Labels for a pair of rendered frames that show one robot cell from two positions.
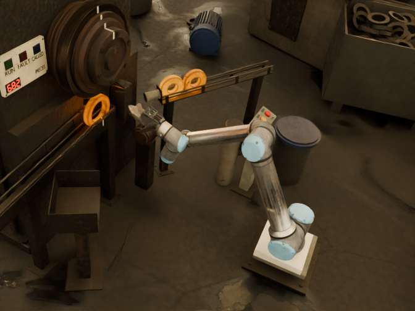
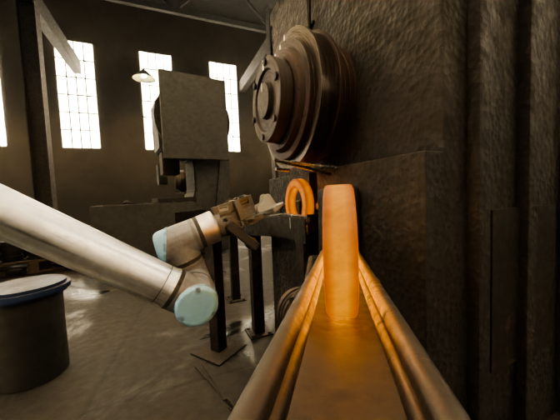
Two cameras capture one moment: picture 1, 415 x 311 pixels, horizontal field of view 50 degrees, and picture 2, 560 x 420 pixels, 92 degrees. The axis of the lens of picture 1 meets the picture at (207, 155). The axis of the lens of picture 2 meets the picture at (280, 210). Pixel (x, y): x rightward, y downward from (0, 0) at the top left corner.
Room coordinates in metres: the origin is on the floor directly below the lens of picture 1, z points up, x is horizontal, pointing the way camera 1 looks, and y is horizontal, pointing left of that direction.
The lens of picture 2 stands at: (2.54, -0.11, 0.79)
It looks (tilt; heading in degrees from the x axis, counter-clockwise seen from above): 3 degrees down; 136
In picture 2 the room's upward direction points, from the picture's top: 2 degrees counter-clockwise
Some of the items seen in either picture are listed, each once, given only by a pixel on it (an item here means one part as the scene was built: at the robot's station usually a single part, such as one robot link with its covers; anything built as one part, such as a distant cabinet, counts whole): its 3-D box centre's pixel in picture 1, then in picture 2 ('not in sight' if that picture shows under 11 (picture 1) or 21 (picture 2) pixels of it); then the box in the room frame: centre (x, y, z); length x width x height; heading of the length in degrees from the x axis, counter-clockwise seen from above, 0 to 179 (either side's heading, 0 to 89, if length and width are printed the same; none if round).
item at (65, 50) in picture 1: (94, 50); (294, 103); (1.87, 0.63, 1.11); 0.47 x 0.06 x 0.47; 159
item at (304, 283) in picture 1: (283, 252); not in sight; (1.69, -0.56, 0.04); 0.40 x 0.40 x 0.08; 73
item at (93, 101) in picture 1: (96, 110); (298, 203); (1.87, 0.63, 0.75); 0.18 x 0.03 x 0.18; 158
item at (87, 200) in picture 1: (80, 239); (212, 280); (1.32, 0.56, 0.36); 0.26 x 0.20 x 0.72; 14
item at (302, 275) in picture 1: (285, 247); not in sight; (1.69, -0.56, 0.10); 0.32 x 0.32 x 0.04; 73
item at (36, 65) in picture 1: (23, 65); not in sight; (1.59, 0.85, 1.15); 0.26 x 0.02 x 0.18; 159
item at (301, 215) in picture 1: (297, 221); not in sight; (1.69, -0.57, 0.35); 0.17 x 0.15 x 0.18; 157
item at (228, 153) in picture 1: (228, 153); not in sight; (2.26, -0.14, 0.26); 0.12 x 0.12 x 0.52
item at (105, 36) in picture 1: (110, 57); (269, 101); (1.84, 0.53, 1.11); 0.28 x 0.06 x 0.28; 159
